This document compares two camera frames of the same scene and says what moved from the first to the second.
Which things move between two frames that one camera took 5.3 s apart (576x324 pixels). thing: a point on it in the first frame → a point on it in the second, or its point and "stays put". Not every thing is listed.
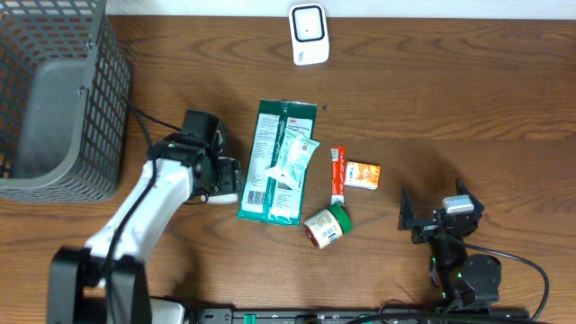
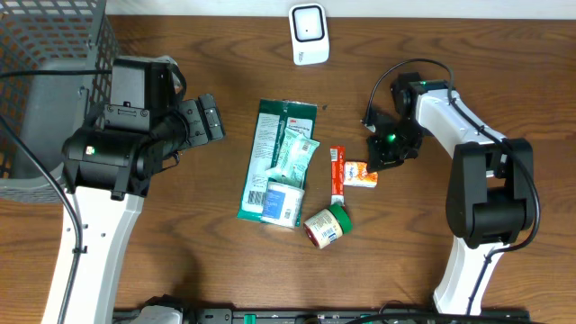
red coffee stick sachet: x=338 y=175 stays put
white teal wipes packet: x=296 y=156 stays put
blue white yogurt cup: x=220 y=199 → x=282 y=205
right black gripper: x=407 y=220 → x=381 y=158
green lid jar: x=328 y=226 stays put
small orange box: x=362 y=175 stays put
